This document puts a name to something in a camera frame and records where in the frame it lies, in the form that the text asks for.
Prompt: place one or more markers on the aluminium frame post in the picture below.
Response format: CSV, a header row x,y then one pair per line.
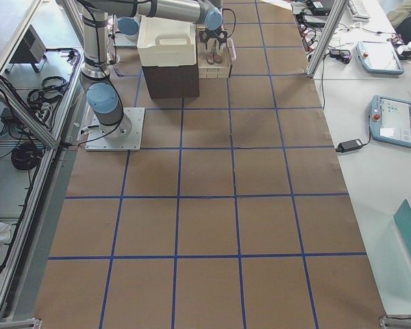
x,y
333,20

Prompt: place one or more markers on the far blue teach pendant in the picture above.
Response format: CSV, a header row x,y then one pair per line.
x,y
379,58

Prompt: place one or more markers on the grey orange scissors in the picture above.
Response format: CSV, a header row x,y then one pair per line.
x,y
212,56

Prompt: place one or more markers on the white plastic tray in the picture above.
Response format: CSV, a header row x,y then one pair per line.
x,y
163,42

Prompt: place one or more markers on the near blue teach pendant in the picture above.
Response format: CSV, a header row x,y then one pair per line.
x,y
390,120

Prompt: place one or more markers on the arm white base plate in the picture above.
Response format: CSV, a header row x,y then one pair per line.
x,y
127,136

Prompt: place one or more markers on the black power adapter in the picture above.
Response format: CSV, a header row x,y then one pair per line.
x,y
350,145

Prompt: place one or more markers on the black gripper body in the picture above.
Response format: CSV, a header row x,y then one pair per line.
x,y
212,36

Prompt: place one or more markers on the dark brown wooden cabinet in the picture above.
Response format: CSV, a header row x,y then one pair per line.
x,y
167,82

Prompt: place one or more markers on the blue teach pendant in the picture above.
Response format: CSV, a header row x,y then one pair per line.
x,y
390,120
379,58

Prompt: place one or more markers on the white keyboard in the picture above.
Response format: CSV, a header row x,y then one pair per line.
x,y
357,11

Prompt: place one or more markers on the grey control box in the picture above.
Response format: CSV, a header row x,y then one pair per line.
x,y
31,50

